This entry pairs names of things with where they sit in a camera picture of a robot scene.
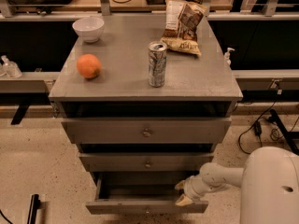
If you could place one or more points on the clear sanitizer bottle left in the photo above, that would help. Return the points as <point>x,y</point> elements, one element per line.
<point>11,68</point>

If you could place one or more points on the silver drink can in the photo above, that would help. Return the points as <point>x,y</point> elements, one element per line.
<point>157,63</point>

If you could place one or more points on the grey middle drawer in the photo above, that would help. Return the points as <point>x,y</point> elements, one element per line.
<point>141,162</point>

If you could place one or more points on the black bar on floor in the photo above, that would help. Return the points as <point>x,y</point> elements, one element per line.
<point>34,206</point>

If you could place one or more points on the grey drawer cabinet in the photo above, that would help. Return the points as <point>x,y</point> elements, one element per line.
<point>195,86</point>

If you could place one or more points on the grey bottom drawer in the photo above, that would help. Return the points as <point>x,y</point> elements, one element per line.
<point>140,193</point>

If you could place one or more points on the black stand leg right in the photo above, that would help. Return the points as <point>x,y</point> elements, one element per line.
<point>291,137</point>

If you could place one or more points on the grey drawer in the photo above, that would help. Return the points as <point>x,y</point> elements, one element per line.
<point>141,162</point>
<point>146,131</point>
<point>140,193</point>

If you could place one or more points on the orange fruit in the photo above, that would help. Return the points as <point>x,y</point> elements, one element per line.
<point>89,66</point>

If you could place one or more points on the grey top drawer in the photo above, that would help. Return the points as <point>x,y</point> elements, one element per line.
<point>146,131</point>

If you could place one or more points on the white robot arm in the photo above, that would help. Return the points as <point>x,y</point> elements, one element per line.
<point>269,184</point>

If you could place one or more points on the white bowl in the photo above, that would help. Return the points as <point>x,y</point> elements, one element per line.
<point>89,29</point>

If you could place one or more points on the brown chip bag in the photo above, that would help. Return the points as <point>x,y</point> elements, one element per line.
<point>182,19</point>

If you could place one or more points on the white pump bottle right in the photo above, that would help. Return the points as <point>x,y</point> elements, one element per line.
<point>227,55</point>

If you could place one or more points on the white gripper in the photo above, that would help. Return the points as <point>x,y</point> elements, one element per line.
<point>190,188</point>

